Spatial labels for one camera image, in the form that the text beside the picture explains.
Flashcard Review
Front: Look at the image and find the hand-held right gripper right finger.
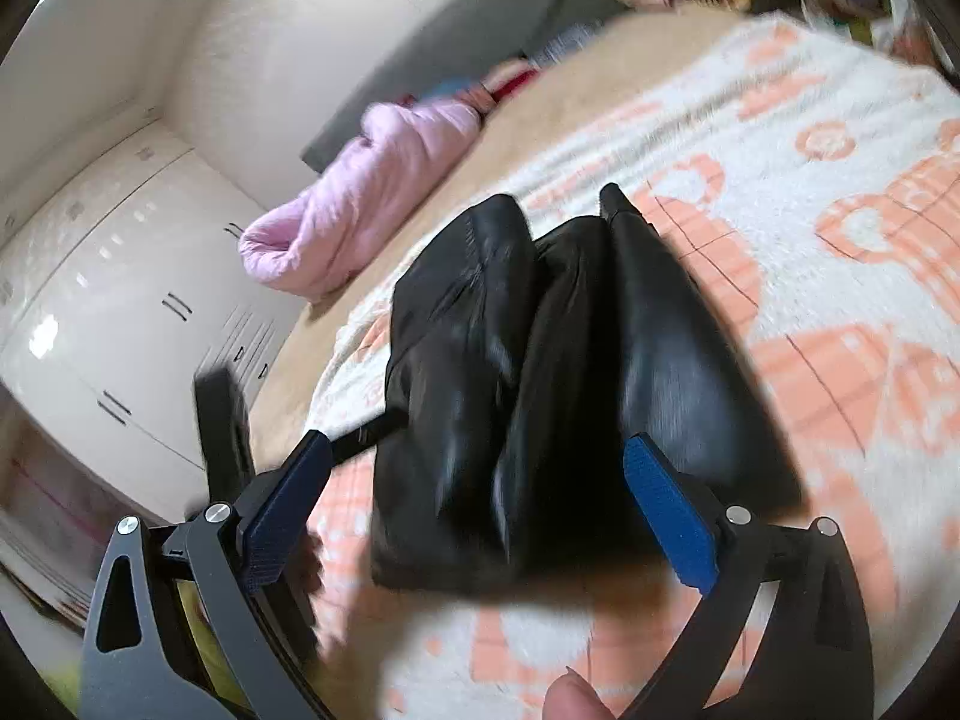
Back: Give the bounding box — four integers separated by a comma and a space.
621, 433, 876, 720

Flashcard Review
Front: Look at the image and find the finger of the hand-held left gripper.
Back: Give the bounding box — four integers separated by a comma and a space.
328, 418, 400, 464

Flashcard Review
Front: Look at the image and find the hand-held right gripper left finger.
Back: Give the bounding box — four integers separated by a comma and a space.
79, 429, 335, 720

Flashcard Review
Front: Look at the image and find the black leather jacket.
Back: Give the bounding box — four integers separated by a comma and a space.
370, 184, 805, 602

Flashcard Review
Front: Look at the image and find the person's right hand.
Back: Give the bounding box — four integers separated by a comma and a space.
543, 670, 614, 720

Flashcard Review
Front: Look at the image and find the white glossy wardrobe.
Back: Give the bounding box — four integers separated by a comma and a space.
0, 118, 305, 530

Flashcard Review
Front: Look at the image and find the pink quilt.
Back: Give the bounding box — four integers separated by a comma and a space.
238, 100, 490, 299

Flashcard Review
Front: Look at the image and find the white orange patterned blanket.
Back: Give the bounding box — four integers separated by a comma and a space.
304, 11, 960, 720

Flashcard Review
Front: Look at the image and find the red pillow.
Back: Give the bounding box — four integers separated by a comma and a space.
409, 52, 548, 112

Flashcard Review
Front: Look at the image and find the grey headboard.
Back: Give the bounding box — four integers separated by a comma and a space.
300, 0, 595, 175

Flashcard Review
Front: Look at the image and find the floral patterned cloth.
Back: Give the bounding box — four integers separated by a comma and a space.
527, 21, 602, 67

